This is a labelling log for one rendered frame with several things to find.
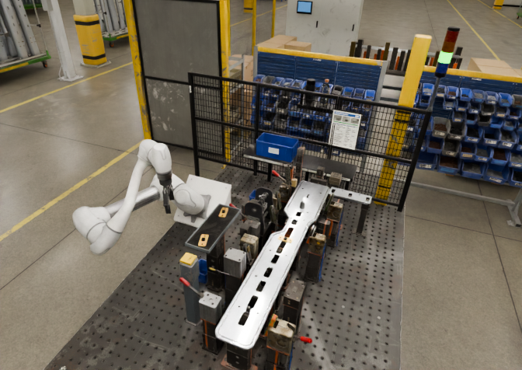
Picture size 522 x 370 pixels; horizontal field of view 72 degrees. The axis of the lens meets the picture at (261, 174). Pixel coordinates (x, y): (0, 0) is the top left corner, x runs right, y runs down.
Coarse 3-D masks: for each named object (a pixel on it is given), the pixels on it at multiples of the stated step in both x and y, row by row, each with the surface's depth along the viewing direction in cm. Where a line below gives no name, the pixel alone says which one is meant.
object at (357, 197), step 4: (332, 188) 256; (336, 188) 256; (336, 192) 252; (340, 192) 252; (344, 192) 252; (348, 192) 252; (352, 192) 253; (336, 196) 248; (340, 196) 248; (344, 196) 248; (352, 196) 248; (356, 196) 249; (360, 196) 249; (364, 196) 249; (368, 196) 249; (348, 200) 246; (352, 200) 245; (356, 200) 245; (360, 200) 245; (364, 200) 245
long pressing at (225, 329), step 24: (312, 192) 251; (288, 216) 227; (312, 216) 228; (264, 264) 191; (288, 264) 192; (240, 288) 176; (264, 288) 177; (240, 312) 165; (264, 312) 166; (216, 336) 155; (240, 336) 155
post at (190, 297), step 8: (184, 264) 170; (192, 264) 171; (184, 272) 172; (192, 272) 171; (192, 280) 174; (184, 288) 180; (184, 296) 184; (192, 296) 181; (192, 304) 184; (192, 312) 188; (192, 320) 192; (200, 320) 195
